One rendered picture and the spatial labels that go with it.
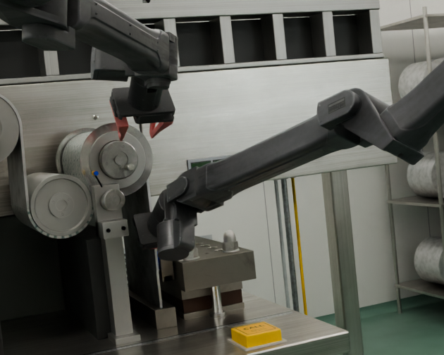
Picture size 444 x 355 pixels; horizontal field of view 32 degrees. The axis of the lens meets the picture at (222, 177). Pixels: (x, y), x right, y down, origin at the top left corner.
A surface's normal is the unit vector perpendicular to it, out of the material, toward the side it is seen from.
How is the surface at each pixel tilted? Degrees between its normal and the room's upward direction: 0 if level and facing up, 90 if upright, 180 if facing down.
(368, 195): 90
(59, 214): 90
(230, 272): 90
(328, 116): 67
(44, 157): 90
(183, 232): 72
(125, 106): 50
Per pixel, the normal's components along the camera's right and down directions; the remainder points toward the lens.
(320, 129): -0.85, -0.17
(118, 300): 0.39, 0.02
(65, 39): 0.96, 0.00
